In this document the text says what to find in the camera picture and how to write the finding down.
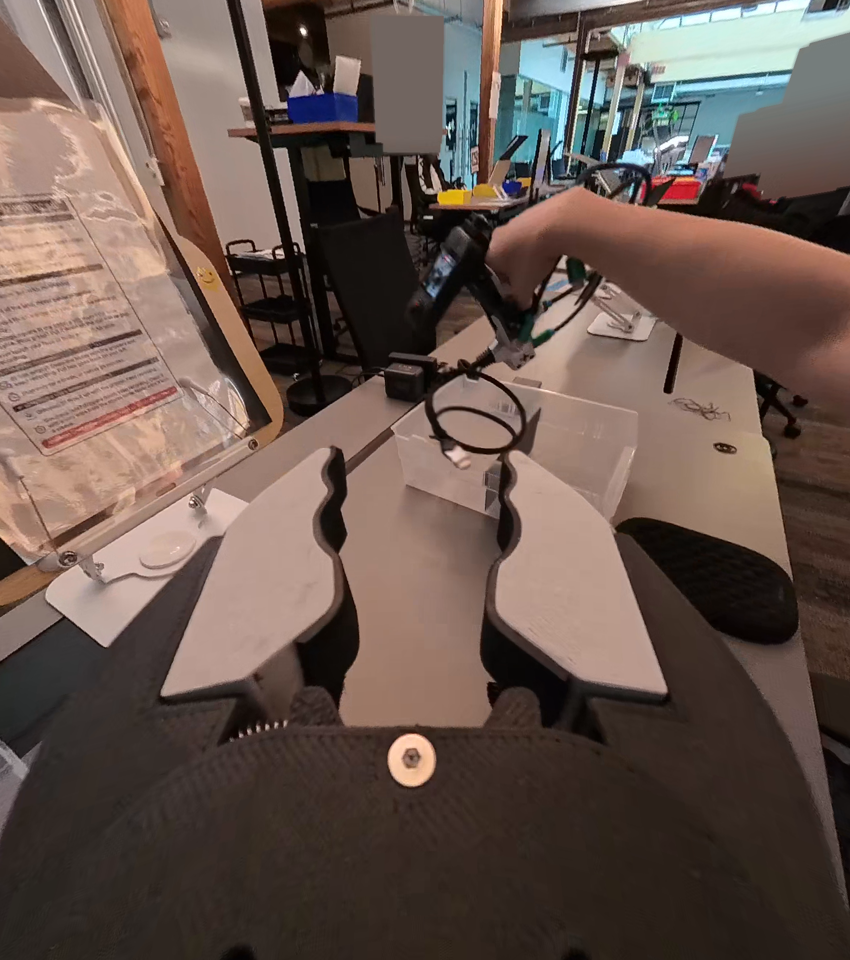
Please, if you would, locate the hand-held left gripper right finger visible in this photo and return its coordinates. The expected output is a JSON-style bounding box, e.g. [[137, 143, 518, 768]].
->
[[479, 450, 669, 702]]

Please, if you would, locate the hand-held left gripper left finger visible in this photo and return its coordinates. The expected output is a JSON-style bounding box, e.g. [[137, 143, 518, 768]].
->
[[161, 446, 360, 702]]

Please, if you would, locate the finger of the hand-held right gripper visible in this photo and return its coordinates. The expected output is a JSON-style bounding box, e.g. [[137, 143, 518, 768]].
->
[[486, 300, 527, 346]]

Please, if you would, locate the clear plastic bin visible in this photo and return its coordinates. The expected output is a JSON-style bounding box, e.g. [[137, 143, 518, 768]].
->
[[391, 378, 639, 522]]

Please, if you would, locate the black switch pigtail cable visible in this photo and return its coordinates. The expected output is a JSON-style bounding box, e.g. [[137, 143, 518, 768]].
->
[[425, 360, 529, 470]]

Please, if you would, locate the person's right forearm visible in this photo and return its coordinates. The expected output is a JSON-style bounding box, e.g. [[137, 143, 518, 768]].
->
[[582, 187, 850, 444]]

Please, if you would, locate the person's right hand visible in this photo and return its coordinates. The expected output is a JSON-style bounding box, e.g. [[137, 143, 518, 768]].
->
[[485, 187, 607, 309]]

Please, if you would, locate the black office chair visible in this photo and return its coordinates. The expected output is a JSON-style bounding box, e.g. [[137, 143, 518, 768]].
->
[[312, 213, 433, 369]]

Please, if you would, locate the black power adapter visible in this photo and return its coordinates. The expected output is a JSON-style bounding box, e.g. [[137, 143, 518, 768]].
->
[[383, 352, 442, 402]]

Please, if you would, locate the silver folding stand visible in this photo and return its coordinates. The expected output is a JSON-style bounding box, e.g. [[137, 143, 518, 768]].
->
[[588, 288, 658, 342]]

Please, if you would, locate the white sign stand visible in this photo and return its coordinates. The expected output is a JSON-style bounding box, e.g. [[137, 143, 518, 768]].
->
[[44, 483, 249, 648]]

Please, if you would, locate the blue box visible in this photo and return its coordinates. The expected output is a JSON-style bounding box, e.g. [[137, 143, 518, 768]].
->
[[287, 91, 360, 125]]

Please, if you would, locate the black standing desk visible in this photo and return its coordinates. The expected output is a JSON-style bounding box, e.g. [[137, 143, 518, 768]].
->
[[226, 120, 396, 417]]

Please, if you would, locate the black utility cart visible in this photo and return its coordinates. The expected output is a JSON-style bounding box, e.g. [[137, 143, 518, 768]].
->
[[224, 238, 309, 380]]

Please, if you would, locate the instruction sign board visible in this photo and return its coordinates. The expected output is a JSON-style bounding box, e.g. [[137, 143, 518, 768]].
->
[[0, 90, 285, 612]]

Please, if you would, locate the wooden post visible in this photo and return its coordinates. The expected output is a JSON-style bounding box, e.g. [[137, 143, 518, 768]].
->
[[102, 0, 242, 301], [479, 0, 507, 189]]

